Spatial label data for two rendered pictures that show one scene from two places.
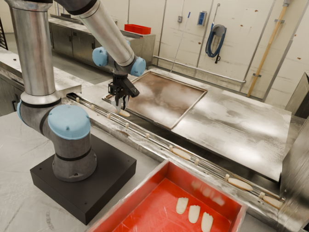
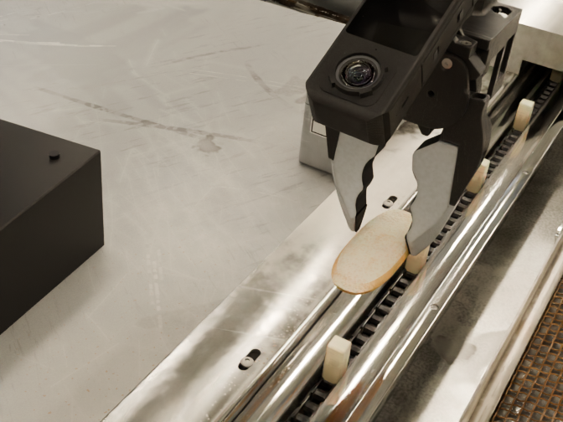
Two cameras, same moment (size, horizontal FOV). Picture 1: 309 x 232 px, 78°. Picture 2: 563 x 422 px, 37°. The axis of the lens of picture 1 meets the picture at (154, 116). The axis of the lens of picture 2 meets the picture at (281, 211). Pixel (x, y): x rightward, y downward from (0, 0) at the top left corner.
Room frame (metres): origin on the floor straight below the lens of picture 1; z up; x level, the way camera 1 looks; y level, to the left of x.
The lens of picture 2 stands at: (0.80, -0.26, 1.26)
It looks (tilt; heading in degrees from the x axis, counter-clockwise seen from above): 36 degrees down; 87
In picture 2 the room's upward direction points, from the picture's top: 6 degrees clockwise
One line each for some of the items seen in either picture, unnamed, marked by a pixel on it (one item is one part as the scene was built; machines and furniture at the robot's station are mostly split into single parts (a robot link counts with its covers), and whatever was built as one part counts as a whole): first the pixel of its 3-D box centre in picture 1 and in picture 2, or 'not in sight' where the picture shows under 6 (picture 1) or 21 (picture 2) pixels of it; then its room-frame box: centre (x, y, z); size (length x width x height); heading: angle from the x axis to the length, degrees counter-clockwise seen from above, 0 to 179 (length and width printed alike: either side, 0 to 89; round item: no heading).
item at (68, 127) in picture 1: (70, 129); not in sight; (0.49, 0.27, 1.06); 0.13 x 0.12 x 0.14; 64
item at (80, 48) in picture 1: (94, 40); not in sight; (4.82, 1.74, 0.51); 3.00 x 1.26 x 1.03; 60
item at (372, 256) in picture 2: (122, 112); (379, 245); (0.89, 0.18, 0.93); 0.10 x 0.04 x 0.01; 60
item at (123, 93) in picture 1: (119, 84); (441, 11); (0.91, 0.20, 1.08); 0.09 x 0.08 x 0.12; 61
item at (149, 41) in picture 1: (135, 51); not in sight; (4.68, 0.67, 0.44); 0.70 x 0.55 x 0.87; 60
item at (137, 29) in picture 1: (137, 29); not in sight; (4.68, 0.67, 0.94); 0.51 x 0.36 x 0.13; 64
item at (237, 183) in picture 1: (240, 183); not in sight; (0.57, -0.40, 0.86); 0.10 x 0.04 x 0.01; 71
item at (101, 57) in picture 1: (109, 56); not in sight; (0.81, 0.23, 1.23); 0.11 x 0.11 x 0.08; 64
